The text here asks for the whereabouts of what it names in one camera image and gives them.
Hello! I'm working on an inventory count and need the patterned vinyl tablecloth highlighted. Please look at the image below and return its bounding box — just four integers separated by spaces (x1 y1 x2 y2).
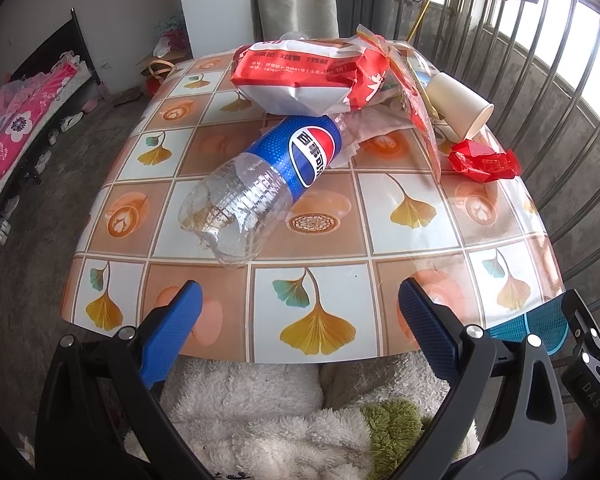
61 53 562 363

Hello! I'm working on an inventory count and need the red white paper food bag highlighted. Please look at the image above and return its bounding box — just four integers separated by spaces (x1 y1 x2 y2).
230 37 389 117

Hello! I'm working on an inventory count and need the bed with pink bedding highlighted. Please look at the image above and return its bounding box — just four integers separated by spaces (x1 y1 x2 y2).
0 9 102 209

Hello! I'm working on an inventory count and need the metal balcony railing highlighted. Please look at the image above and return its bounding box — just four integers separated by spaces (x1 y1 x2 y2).
388 0 600 310

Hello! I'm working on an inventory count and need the Pepsi plastic bottle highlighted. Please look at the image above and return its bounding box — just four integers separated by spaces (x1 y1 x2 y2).
178 112 362 266

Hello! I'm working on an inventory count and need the clear red printed plastic wrapper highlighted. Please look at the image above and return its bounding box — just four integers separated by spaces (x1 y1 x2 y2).
355 24 442 182

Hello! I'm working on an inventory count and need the white paper cup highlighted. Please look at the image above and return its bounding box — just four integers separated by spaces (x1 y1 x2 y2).
425 73 494 140

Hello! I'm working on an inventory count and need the blue mesh trash basket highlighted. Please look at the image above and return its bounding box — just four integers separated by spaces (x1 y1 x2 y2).
488 295 569 356

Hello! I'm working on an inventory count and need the white green fluffy garment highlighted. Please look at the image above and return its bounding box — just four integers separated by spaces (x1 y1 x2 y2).
160 351 450 479

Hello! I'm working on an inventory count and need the yellow broom handle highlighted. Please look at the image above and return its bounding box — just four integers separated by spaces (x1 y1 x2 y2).
406 0 431 44

